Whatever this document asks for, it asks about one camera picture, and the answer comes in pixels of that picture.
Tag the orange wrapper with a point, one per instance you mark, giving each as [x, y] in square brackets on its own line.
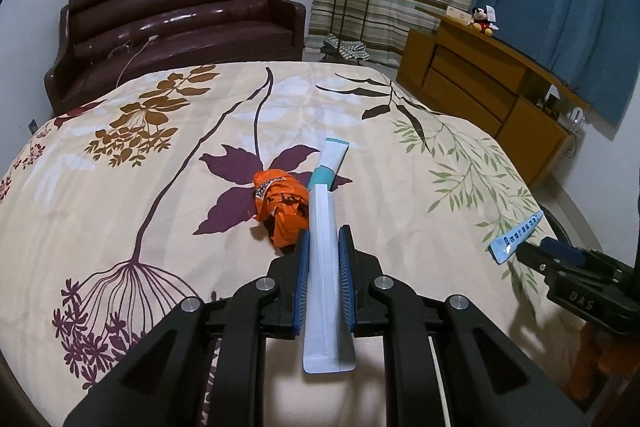
[285, 207]

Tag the long white packet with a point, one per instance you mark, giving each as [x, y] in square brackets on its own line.
[322, 282]

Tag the dark brown leather sofa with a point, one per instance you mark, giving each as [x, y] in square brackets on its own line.
[175, 22]

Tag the light blue printed packet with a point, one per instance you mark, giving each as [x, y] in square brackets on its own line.
[515, 237]

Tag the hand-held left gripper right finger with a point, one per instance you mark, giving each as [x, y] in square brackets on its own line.
[346, 287]

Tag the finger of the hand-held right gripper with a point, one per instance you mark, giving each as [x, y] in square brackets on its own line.
[565, 250]
[535, 259]

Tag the teal and white packet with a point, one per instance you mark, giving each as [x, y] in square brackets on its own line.
[330, 162]

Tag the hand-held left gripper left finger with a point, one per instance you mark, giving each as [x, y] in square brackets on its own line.
[301, 287]

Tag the white box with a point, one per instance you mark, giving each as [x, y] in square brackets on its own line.
[457, 14]

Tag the checkered cloth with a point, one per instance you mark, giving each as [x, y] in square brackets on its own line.
[350, 49]

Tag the small white device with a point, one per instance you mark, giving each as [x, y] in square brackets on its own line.
[576, 118]

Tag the wooden cabinet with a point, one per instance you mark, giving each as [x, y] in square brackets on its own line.
[465, 72]

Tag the floral printed blanket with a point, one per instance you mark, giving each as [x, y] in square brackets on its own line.
[150, 167]

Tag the mouse plush toy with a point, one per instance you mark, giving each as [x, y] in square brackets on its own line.
[482, 24]

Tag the person's right forearm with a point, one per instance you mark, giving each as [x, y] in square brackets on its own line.
[597, 357]

